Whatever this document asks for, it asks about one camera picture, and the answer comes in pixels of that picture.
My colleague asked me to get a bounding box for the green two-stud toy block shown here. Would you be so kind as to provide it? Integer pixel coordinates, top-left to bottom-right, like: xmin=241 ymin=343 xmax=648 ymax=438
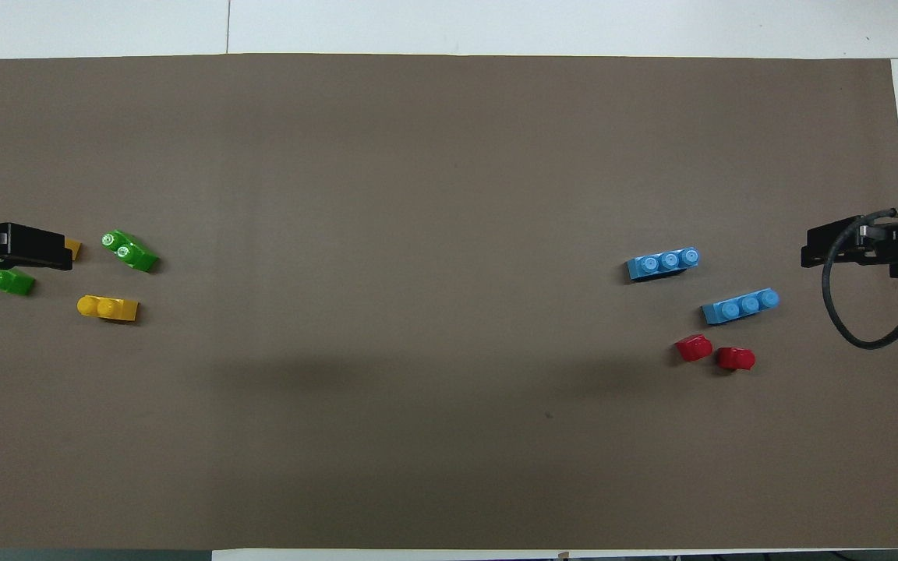
xmin=100 ymin=229 xmax=160 ymax=273
xmin=0 ymin=267 xmax=36 ymax=297

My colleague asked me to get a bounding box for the brown table mat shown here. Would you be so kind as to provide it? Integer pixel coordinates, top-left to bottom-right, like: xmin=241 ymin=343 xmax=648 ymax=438
xmin=0 ymin=53 xmax=898 ymax=551

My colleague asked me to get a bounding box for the blue three-stud toy block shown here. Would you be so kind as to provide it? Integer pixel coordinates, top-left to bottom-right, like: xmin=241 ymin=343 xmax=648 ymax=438
xmin=624 ymin=247 xmax=702 ymax=284
xmin=701 ymin=288 xmax=781 ymax=326

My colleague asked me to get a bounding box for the red one-stud toy block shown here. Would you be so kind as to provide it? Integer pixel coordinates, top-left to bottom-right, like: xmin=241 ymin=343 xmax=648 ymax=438
xmin=674 ymin=333 xmax=714 ymax=364
xmin=716 ymin=347 xmax=757 ymax=372

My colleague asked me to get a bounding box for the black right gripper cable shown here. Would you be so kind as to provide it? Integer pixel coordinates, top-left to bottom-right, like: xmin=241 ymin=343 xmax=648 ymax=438
xmin=821 ymin=206 xmax=898 ymax=351

